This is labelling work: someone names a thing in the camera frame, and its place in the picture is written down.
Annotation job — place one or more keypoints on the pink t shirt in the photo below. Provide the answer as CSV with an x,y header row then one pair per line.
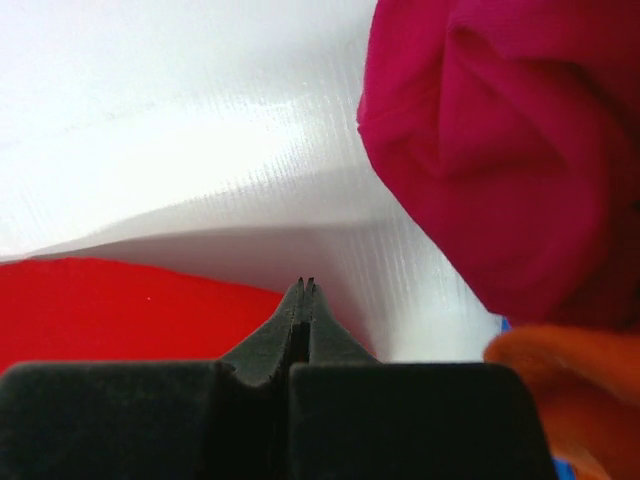
x,y
509,132

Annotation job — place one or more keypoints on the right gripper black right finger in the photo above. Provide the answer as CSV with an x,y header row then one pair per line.
x,y
354,417

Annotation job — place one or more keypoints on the red t shirt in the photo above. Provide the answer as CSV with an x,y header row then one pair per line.
x,y
91,310

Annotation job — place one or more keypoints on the orange t shirt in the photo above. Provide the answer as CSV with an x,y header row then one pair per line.
x,y
585,384

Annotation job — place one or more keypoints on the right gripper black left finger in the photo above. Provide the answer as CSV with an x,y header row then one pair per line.
x,y
212,419

